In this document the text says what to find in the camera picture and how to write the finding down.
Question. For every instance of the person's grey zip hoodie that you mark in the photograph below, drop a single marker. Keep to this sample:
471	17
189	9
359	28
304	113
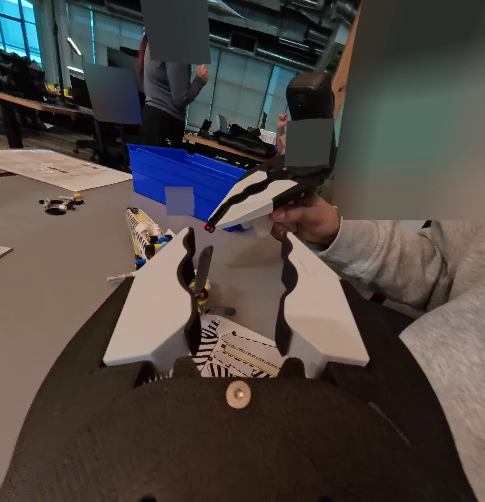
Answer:
454	372

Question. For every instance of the person's right hand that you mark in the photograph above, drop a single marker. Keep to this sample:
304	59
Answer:
313	219

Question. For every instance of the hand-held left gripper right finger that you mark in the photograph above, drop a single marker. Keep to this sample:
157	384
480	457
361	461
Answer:
328	313

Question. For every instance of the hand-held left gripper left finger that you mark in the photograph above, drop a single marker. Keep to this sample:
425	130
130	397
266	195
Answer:
148	313

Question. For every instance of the blue plastic bin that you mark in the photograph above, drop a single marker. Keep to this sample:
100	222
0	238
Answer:
156	172

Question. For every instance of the wooden post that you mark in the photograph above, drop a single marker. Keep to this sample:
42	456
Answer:
340	90

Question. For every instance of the pile of loose lego pieces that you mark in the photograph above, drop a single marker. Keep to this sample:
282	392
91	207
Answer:
56	211

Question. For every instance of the open instruction booklet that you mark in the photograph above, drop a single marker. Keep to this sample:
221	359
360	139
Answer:
50	168

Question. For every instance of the person's right forearm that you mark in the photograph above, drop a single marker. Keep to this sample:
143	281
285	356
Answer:
383	259

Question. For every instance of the black red lego connector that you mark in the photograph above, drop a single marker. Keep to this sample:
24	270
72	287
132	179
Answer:
209	228

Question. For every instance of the black bag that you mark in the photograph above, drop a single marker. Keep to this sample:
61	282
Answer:
242	141

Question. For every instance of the long wooden workbench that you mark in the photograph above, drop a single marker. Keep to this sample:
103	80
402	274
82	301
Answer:
30	102

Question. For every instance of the zebra striped sticker sheet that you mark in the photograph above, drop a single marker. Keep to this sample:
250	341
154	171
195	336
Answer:
242	353

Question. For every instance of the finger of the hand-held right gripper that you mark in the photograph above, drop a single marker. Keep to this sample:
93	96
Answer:
250	210
252	182

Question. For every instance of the lego airplane model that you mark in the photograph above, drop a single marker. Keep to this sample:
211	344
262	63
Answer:
144	231

